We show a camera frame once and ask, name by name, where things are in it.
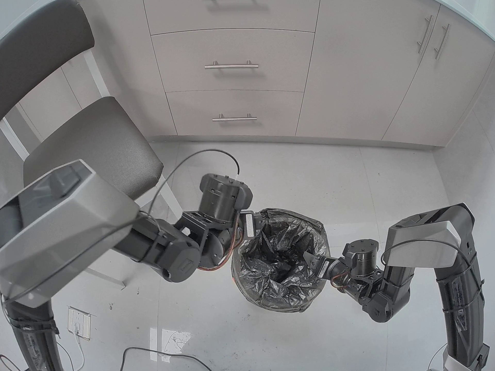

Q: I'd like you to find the black plastic bag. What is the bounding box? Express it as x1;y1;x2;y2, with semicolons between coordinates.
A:
231;207;330;313

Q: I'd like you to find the grey white chair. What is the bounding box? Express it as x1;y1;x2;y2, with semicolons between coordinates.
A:
0;0;184;291

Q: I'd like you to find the white cable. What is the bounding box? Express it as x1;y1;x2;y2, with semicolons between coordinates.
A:
58;325;86;371

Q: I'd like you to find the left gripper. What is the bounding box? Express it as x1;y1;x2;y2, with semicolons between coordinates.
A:
235;209;270;247

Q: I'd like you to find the beige cabinet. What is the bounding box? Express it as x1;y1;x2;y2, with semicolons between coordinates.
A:
0;0;495;157

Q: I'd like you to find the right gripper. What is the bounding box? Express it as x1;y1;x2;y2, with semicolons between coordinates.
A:
303;250;349;287

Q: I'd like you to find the black cable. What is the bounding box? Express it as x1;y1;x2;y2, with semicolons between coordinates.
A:
380;239;463;271
121;346;212;371
147;150;241;223

